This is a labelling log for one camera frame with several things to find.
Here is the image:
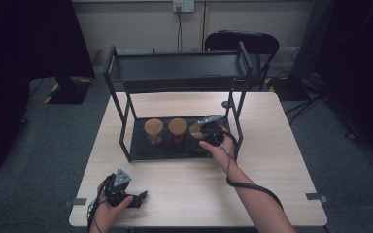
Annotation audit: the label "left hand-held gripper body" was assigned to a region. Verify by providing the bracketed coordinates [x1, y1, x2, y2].
[103, 167, 134, 208]

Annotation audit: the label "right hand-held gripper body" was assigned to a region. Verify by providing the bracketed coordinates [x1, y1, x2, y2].
[196, 114, 227, 148]

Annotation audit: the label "black two-tier metal rack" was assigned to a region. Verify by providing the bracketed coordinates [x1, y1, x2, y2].
[102, 41, 254, 164]

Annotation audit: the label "person's right hand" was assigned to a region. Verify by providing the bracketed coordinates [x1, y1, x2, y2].
[199, 135, 241, 178]

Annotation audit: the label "person's left hand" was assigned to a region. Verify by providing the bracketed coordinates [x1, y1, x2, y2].
[91, 193, 135, 229]

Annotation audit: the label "black equipment base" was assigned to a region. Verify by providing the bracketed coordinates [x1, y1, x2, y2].
[266, 75, 309, 102]

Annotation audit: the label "black folding chair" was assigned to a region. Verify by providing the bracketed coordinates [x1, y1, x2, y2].
[203, 29, 281, 92]

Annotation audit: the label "black stand base striped tape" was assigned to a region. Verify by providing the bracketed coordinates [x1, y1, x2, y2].
[43, 75, 94, 105]

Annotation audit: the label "black curtain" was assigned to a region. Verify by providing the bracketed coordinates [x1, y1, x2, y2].
[0, 0, 95, 178]

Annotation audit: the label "dark curtain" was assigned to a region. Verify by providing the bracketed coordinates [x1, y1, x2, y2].
[315, 0, 373, 171]

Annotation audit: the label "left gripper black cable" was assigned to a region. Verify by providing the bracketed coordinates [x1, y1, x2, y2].
[86, 174, 117, 233]

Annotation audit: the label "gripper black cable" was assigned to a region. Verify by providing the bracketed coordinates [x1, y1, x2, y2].
[219, 128, 285, 212]
[86, 174, 117, 233]

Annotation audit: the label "grey table edge bracket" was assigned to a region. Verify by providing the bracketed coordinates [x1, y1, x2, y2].
[62, 197, 88, 209]
[305, 192, 330, 204]

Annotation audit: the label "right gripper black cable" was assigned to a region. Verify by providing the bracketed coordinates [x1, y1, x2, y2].
[219, 128, 285, 212]

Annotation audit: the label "black floor cables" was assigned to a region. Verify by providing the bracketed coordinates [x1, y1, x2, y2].
[284, 91, 362, 142]

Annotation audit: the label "black power cable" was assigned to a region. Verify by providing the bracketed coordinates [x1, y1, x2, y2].
[175, 5, 185, 53]

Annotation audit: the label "white wall socket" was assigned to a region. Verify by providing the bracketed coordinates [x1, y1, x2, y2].
[172, 0, 195, 14]

